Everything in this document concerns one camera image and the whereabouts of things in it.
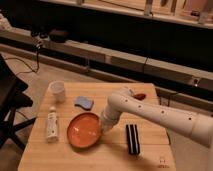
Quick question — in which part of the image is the black cable on floor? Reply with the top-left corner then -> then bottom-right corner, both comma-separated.
3,39 -> 44,76

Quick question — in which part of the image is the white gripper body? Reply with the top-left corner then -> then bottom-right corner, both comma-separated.
100,107 -> 120,133

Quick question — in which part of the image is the white plastic cup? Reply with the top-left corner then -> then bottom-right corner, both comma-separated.
49,81 -> 66,103

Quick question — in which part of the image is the black and white striped block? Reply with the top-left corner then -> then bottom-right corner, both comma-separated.
126,124 -> 140,155

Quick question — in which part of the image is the orange ceramic bowl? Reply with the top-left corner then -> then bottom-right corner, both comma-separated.
67,112 -> 101,149

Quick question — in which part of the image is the blue sponge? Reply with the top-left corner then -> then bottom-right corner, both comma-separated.
74,96 -> 94,110

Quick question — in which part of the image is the black office chair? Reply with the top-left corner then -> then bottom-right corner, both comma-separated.
0,54 -> 35,150

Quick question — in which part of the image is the small red object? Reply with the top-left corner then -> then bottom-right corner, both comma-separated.
133,93 -> 146,100

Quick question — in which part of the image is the black power adapter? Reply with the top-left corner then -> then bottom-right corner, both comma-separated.
49,29 -> 68,43

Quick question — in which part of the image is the white tube bottle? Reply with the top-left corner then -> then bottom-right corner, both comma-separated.
46,106 -> 59,143

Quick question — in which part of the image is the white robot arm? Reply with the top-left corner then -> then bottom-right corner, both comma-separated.
100,87 -> 213,148

